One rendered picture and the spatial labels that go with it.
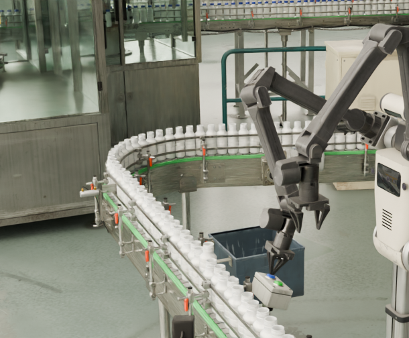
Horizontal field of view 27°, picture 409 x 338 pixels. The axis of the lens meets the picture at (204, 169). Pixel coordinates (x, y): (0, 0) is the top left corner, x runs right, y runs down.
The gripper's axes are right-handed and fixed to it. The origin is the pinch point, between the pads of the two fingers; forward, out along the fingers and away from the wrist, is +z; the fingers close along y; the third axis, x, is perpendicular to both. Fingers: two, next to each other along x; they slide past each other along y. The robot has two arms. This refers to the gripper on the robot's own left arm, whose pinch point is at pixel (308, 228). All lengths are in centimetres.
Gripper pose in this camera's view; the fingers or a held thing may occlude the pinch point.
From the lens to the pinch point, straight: 247.4
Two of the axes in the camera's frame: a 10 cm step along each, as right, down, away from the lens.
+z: 0.2, 9.6, 2.8
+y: 9.4, -1.2, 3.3
